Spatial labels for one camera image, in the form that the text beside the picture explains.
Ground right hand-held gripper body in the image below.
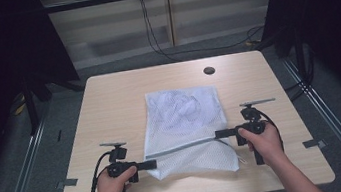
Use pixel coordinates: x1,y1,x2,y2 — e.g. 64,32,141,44
230,96,286,169

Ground round table cable hole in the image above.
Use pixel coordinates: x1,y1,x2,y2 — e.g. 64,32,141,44
202,66,217,76

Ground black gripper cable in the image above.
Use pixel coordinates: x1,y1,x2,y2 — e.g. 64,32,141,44
79,150,117,192
255,106,285,152

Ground grey tape piece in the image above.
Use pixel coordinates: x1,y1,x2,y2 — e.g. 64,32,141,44
301,137,328,152
53,177,80,190

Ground person's right hand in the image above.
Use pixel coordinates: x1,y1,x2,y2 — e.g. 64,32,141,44
237,121,287,172

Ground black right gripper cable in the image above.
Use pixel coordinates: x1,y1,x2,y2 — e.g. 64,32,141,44
255,106,285,152

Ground black floor cables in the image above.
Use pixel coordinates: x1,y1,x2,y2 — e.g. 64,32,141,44
277,47,321,104

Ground black hanging wall cable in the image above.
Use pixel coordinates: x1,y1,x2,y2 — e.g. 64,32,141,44
139,0,268,67

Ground white mesh laundry bag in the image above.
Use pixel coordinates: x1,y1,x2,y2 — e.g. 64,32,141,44
135,81,242,185

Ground white garment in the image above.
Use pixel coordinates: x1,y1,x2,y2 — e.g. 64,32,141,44
148,86,206,128

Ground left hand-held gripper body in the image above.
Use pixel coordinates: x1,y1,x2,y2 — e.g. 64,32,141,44
99,138,143,192

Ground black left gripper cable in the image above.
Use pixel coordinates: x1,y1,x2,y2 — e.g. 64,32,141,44
79,150,117,192

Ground person's left hand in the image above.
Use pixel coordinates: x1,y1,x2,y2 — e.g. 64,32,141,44
93,164,142,192

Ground black metal stand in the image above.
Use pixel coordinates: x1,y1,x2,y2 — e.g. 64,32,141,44
18,67,90,137

